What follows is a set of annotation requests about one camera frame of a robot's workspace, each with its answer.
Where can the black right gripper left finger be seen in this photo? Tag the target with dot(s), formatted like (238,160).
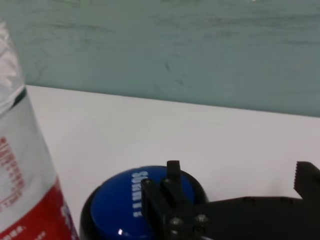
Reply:
(175,207)

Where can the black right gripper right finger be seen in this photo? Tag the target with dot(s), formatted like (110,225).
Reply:
(307,180)

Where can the blue push button black base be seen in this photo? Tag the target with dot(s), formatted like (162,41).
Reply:
(115,207)

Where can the clear water bottle red cap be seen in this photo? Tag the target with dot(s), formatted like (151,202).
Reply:
(25,162)

